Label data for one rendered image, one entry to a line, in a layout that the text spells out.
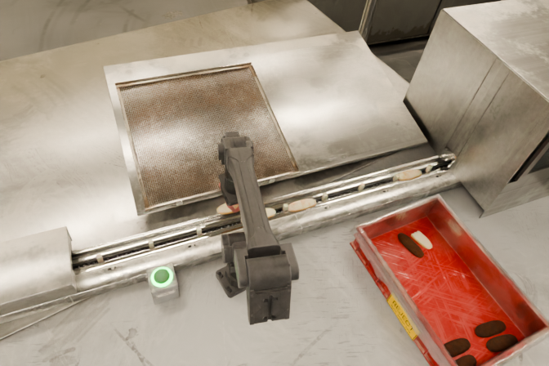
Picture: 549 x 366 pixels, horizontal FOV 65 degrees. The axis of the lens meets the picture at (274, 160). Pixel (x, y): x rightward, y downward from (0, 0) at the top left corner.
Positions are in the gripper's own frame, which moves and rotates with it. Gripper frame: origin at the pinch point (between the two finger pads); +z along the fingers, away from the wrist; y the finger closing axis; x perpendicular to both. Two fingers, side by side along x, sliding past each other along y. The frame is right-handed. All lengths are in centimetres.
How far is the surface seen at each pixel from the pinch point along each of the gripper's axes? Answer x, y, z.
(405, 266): -45, -30, 11
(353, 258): -31.2, -22.3, 11.4
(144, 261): 27.6, -5.8, 7.5
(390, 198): -52, -8, 8
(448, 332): -45, -51, 10
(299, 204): -21.8, -1.2, 7.8
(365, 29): -91, 79, 5
